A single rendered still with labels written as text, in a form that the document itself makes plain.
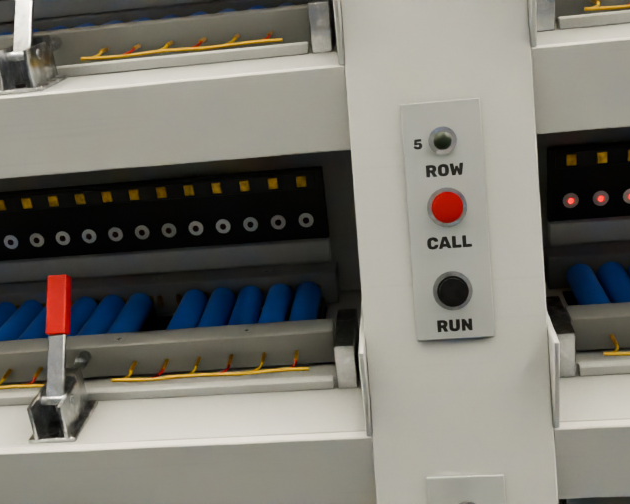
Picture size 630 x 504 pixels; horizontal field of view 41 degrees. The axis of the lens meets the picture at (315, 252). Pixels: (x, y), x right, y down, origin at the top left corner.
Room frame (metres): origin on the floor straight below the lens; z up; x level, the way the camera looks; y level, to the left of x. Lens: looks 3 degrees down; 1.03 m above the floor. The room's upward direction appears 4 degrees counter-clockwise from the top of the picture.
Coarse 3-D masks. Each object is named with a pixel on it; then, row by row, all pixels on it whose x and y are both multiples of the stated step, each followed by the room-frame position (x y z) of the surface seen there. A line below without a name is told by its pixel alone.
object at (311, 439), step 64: (64, 256) 0.64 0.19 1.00; (128, 256) 0.63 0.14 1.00; (192, 256) 0.62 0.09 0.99; (256, 256) 0.62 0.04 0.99; (320, 256) 0.61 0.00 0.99; (0, 384) 0.54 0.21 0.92; (128, 384) 0.52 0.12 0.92; (0, 448) 0.47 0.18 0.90; (64, 448) 0.46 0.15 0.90; (128, 448) 0.45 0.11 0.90; (192, 448) 0.45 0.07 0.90; (256, 448) 0.45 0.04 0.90; (320, 448) 0.44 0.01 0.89
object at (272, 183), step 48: (0, 192) 0.63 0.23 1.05; (48, 192) 0.62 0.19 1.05; (96, 192) 0.62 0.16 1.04; (144, 192) 0.61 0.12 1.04; (192, 192) 0.61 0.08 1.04; (240, 192) 0.61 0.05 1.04; (288, 192) 0.61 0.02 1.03; (0, 240) 0.64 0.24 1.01; (48, 240) 0.64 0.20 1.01; (96, 240) 0.63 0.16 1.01; (144, 240) 0.63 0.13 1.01; (192, 240) 0.63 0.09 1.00; (240, 240) 0.62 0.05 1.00
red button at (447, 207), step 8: (448, 192) 0.43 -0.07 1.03; (440, 200) 0.43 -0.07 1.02; (448, 200) 0.43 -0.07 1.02; (456, 200) 0.43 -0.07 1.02; (432, 208) 0.43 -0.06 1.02; (440, 208) 0.43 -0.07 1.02; (448, 208) 0.43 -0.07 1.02; (456, 208) 0.43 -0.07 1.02; (440, 216) 0.43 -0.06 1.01; (448, 216) 0.43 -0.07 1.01; (456, 216) 0.43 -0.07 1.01
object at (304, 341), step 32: (320, 320) 0.52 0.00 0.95; (0, 352) 0.53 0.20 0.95; (32, 352) 0.53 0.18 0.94; (96, 352) 0.52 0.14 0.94; (128, 352) 0.52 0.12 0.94; (160, 352) 0.52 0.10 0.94; (192, 352) 0.52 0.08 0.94; (224, 352) 0.52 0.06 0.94; (256, 352) 0.52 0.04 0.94; (288, 352) 0.51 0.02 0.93; (320, 352) 0.51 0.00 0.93; (32, 384) 0.51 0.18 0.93
